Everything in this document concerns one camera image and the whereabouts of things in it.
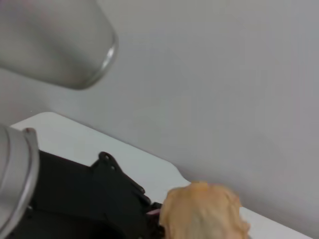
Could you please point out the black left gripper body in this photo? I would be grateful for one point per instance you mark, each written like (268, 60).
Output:
(74, 199)

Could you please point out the pink plastic bowl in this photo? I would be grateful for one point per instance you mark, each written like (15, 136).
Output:
(153, 212)

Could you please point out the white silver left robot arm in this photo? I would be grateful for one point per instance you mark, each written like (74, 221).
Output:
(15, 174)

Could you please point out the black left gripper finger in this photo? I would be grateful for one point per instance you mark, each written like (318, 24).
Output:
(117, 166)

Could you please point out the orange ridged bread loaf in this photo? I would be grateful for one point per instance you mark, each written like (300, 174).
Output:
(199, 216)

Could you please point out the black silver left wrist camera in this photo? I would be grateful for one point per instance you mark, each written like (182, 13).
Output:
(49, 42)

